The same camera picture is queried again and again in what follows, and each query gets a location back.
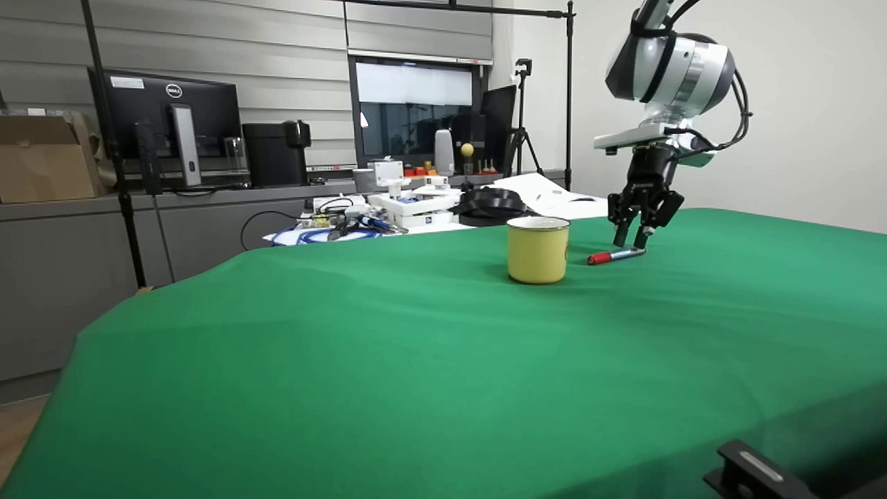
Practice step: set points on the black clamp mount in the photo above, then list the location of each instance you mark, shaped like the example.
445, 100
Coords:
750, 473

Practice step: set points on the grey desk cabinet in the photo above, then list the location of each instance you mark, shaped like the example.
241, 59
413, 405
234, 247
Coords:
55, 278

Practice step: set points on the yellow enamel cup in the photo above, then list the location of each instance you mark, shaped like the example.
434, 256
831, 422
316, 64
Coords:
539, 254

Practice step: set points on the green tablecloth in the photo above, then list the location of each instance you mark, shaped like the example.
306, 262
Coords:
369, 371

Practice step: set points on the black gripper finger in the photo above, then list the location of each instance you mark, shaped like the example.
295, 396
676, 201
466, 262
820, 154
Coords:
661, 214
621, 214

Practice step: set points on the brown cardboard box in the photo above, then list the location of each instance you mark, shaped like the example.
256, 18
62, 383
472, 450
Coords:
44, 168

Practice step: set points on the blue and white cloth item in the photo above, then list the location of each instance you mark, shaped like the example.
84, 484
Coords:
306, 237

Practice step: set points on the black Dell monitor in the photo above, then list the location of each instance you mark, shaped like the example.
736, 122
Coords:
148, 111

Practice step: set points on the black frame pole with crossbar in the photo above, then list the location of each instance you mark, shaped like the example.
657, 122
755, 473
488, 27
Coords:
568, 93

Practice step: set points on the white box stack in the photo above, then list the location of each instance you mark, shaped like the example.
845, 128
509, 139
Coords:
425, 207

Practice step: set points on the grey marker with red cap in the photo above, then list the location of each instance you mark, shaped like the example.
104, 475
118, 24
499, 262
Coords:
615, 256

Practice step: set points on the black camera tripod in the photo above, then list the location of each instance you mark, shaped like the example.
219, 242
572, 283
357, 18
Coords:
522, 128

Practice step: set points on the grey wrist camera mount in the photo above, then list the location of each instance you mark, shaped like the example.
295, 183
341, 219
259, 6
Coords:
637, 139

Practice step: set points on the white paper sheet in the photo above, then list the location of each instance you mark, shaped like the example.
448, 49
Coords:
572, 207

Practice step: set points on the large dark screen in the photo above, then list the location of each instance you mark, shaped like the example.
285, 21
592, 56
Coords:
406, 127

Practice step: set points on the black side monitor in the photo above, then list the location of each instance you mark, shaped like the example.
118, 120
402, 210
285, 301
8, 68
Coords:
499, 127

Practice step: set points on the small orange red objects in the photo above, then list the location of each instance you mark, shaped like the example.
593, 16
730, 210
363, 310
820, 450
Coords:
418, 171

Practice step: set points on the small yellow ball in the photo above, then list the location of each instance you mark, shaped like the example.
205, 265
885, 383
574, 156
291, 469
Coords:
466, 152

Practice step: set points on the black computer case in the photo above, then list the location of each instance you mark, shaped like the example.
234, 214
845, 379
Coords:
273, 154

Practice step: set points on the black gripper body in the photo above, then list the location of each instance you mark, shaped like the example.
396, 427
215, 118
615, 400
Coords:
649, 171

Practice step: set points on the white speaker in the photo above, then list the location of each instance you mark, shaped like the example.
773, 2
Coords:
445, 154

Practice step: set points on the small white box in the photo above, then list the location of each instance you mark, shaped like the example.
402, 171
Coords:
389, 171

